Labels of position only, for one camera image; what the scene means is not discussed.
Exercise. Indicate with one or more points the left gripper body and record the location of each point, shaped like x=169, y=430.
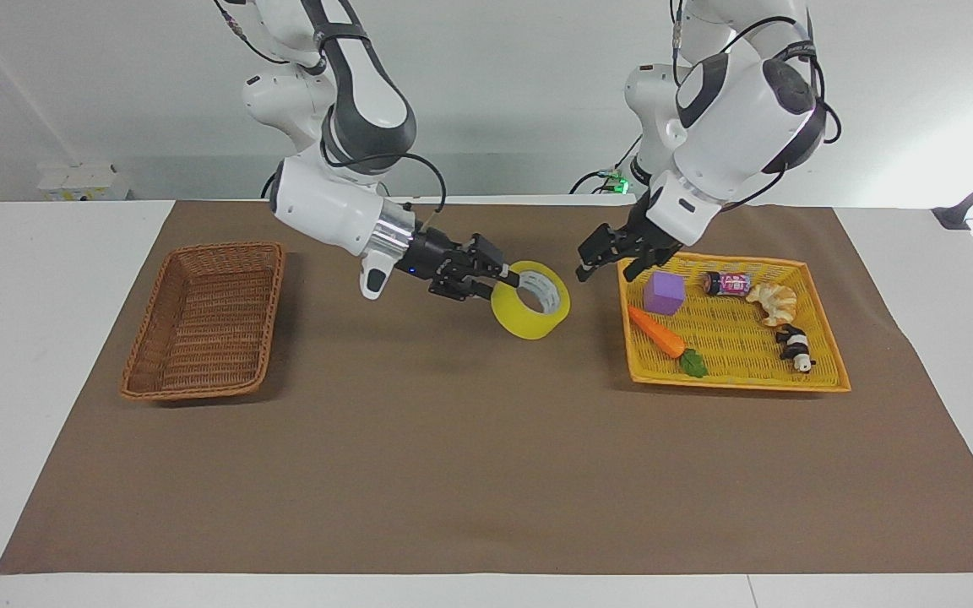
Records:
x=651, y=235

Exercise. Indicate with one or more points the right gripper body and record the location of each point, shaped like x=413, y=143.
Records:
x=429, y=255

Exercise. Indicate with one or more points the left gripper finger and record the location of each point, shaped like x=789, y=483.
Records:
x=643, y=260
x=598, y=251

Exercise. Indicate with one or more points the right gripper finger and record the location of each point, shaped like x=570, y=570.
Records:
x=486, y=255
x=461, y=290

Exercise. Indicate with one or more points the yellow tape roll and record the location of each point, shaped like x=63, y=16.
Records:
x=530, y=322

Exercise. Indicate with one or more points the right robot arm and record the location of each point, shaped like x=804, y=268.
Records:
x=330, y=207

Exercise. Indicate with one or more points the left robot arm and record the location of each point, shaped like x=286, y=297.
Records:
x=740, y=127

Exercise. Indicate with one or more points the yellow woven basket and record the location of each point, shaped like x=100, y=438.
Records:
x=731, y=338

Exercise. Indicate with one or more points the brown wicker basket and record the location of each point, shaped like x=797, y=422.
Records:
x=203, y=321

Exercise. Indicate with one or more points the purple cube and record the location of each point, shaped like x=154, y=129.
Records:
x=664, y=293

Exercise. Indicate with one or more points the orange toy carrot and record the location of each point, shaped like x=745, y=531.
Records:
x=660, y=333

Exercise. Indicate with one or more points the small pink can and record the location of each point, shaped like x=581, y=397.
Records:
x=727, y=283

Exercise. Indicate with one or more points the toy croissant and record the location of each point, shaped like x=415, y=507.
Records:
x=774, y=302

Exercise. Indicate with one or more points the black and white toy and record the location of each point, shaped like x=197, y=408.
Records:
x=795, y=344

